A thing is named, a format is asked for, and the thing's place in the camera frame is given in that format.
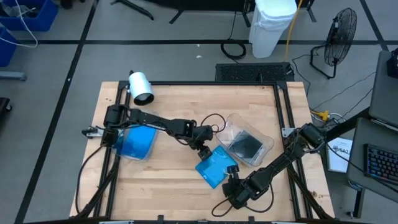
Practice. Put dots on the white printed paper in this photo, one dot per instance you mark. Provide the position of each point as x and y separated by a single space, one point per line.
339 161

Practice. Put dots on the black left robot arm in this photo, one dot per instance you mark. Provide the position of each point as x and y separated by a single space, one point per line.
161 123

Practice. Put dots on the yellow power plug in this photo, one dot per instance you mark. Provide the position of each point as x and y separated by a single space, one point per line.
323 115

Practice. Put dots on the black floor fan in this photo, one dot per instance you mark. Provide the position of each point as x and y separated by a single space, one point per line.
340 34

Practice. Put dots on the grey desk top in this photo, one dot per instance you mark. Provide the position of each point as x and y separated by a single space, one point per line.
384 93
360 155

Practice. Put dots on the black equipment piece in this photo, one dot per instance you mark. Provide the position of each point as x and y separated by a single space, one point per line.
4 104

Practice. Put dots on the black backdrop with stand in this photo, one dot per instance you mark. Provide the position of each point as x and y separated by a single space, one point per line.
133 7

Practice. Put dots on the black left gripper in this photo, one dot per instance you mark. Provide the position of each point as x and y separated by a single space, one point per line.
204 142

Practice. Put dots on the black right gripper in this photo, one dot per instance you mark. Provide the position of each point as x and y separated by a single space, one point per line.
234 191

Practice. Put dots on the blue jewel case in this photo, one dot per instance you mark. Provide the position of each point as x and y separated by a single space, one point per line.
214 168

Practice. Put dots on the black aluminium frame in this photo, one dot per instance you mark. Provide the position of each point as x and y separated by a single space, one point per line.
217 83

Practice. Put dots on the white cylindrical lamp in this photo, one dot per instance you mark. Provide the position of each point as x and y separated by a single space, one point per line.
140 85

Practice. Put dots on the blue storage bin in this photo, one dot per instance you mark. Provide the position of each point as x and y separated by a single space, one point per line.
6 49
46 18

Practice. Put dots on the grey metal bar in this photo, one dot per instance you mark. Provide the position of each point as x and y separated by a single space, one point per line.
12 76

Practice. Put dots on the white trash bin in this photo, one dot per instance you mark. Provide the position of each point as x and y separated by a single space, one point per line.
270 31

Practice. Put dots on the black backlit keyboard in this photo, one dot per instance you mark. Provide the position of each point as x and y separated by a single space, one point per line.
381 163

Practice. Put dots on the blue plastic pouch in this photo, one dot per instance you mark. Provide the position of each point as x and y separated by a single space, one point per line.
138 143

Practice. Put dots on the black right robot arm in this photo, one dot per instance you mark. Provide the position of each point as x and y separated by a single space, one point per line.
280 161

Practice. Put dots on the black desk device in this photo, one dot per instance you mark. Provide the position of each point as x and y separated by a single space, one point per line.
393 63

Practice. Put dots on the black perforated computer case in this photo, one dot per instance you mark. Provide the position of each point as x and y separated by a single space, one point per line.
248 72

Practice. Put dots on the clear jewel case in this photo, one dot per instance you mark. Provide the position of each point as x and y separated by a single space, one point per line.
245 146

